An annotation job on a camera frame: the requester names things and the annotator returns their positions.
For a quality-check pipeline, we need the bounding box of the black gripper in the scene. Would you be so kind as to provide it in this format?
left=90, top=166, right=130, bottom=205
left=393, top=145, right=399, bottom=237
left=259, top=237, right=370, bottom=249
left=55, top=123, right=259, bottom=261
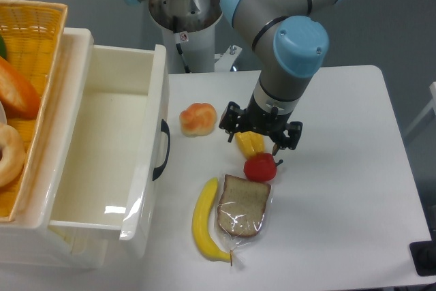
left=219, top=91, right=303, bottom=155

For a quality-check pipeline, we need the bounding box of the yellow toy fruit piece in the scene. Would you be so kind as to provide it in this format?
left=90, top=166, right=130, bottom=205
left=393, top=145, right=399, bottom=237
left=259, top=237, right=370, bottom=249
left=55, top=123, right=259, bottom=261
left=235, top=131, right=265, bottom=159

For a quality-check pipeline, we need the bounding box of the yellow toy banana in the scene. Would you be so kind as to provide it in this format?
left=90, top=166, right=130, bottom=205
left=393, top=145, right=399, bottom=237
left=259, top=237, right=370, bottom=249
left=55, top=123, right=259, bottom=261
left=191, top=177, right=232, bottom=265

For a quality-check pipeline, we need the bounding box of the white open plastic drawer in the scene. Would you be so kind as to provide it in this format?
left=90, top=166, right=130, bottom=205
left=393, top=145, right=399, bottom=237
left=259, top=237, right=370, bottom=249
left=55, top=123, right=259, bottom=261
left=50, top=45, right=169, bottom=267

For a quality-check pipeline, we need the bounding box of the black device at table edge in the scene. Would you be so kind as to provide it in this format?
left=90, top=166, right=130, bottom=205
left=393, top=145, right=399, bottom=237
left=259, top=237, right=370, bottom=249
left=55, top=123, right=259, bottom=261
left=409, top=241, right=435, bottom=277

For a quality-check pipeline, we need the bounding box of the yellow wicker basket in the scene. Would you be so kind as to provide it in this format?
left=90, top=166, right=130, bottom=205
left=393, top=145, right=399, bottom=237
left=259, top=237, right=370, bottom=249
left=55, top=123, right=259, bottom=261
left=1, top=0, right=67, bottom=223

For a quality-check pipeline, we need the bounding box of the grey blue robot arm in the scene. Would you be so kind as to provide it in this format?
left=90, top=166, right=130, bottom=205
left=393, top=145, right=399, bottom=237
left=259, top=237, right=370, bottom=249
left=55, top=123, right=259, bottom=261
left=125, top=0, right=342, bottom=151

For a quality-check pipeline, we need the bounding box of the beige toy doughnut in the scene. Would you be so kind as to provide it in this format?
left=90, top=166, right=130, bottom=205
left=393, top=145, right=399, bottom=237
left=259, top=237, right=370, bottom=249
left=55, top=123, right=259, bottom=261
left=1, top=123, right=26, bottom=187

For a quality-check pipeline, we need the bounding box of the toast slice in plastic bag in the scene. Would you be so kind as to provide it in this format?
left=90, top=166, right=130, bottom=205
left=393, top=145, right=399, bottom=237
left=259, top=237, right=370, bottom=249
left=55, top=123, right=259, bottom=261
left=214, top=174, right=273, bottom=271

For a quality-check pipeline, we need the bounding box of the white frame at right edge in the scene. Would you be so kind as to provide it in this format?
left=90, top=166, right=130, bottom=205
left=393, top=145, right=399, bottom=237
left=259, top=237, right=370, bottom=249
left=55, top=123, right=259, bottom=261
left=403, top=82, right=435, bottom=145

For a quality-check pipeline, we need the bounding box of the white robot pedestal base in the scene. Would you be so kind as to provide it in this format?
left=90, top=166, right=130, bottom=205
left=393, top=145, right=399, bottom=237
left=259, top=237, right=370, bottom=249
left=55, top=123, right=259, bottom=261
left=149, top=0, right=222, bottom=74

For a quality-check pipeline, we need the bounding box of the orange round bread bun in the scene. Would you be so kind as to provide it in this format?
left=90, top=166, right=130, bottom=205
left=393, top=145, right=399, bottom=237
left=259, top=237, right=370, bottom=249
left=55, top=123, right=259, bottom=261
left=179, top=103, right=217, bottom=136

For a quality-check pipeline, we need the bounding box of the green toy item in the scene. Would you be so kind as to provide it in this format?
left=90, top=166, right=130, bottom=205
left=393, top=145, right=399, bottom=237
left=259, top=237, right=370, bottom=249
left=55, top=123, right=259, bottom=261
left=0, top=35, right=7, bottom=60

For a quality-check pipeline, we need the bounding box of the white plastic drawer cabinet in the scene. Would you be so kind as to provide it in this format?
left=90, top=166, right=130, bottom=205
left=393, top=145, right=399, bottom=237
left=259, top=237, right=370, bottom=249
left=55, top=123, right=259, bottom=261
left=1, top=28, right=98, bottom=267

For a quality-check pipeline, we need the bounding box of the orange toy bread loaf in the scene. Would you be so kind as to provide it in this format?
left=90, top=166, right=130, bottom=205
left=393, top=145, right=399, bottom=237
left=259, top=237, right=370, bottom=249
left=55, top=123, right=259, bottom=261
left=1, top=58, right=41, bottom=120

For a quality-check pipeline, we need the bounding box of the red toy apple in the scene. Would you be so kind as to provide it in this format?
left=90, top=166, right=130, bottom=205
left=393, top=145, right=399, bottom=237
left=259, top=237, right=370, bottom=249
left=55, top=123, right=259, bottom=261
left=243, top=153, right=283, bottom=183

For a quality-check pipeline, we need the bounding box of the black drawer handle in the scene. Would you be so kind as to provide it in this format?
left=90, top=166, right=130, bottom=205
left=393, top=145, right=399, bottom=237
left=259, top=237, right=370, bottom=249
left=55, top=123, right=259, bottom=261
left=152, top=119, right=171, bottom=181

